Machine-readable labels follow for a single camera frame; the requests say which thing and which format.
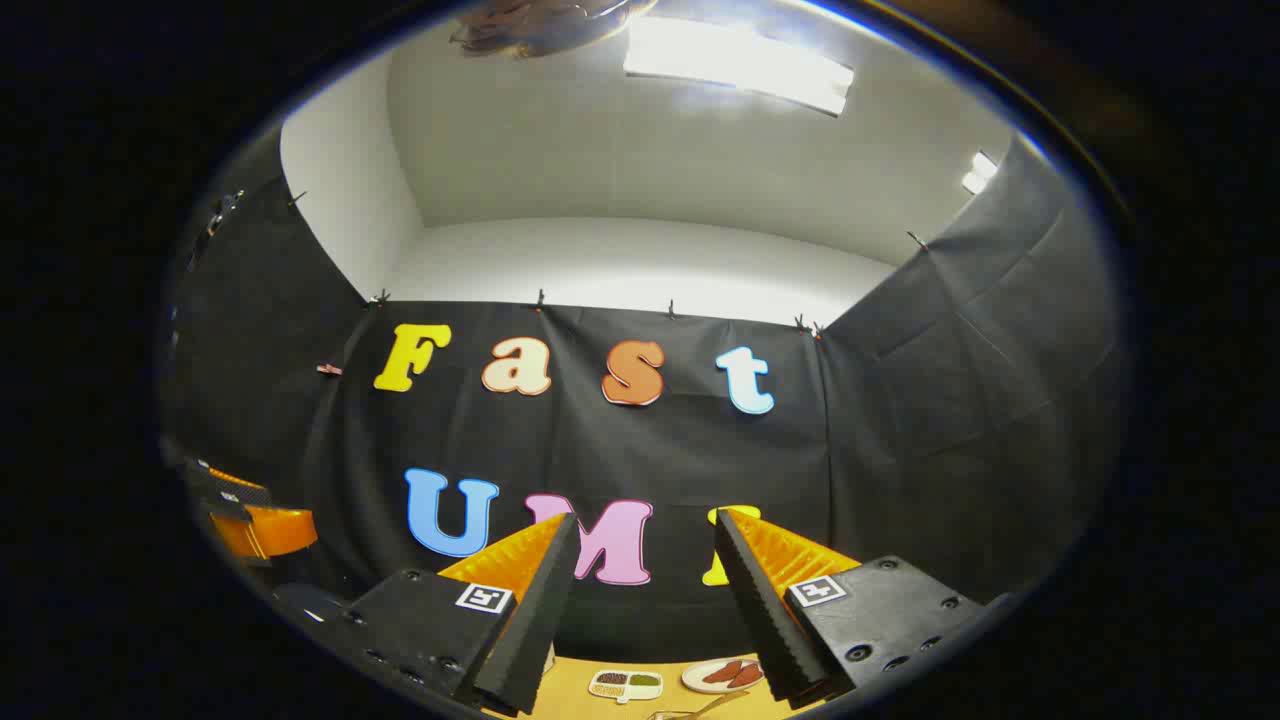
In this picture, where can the small ceiling light panel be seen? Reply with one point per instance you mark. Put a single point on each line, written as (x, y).
(980, 172)

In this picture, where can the large ceiling light panel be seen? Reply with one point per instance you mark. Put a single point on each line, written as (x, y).
(740, 65)

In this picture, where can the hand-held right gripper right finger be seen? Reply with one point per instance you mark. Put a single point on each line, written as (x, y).
(765, 620)

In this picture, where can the wooden spoon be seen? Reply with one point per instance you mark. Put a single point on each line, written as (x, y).
(720, 703)

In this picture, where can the blurred brownish object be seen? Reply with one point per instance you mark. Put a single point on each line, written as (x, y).
(545, 25)

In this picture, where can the black backdrop cloth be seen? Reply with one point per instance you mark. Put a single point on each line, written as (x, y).
(900, 460)

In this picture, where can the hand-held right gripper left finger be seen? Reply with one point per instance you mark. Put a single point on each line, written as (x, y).
(540, 620)

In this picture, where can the white divided bean dish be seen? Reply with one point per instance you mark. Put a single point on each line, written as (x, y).
(625, 685)

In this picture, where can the red meat piece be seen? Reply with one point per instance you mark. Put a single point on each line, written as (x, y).
(722, 672)
(746, 676)

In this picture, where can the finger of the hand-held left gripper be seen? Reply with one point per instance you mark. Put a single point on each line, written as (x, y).
(280, 530)
(235, 487)

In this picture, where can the white round plate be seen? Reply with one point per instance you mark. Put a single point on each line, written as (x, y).
(695, 680)

